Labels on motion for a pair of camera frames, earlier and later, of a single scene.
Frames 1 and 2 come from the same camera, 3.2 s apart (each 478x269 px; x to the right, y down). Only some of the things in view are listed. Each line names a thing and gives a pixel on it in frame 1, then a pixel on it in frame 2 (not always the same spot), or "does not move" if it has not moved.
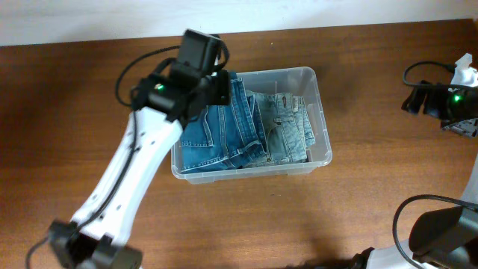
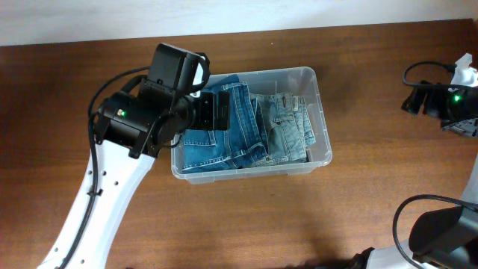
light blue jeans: (287, 124) does not move
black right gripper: (440, 93) does not move
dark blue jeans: (225, 137) does not move
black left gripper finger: (222, 87) -> (223, 120)
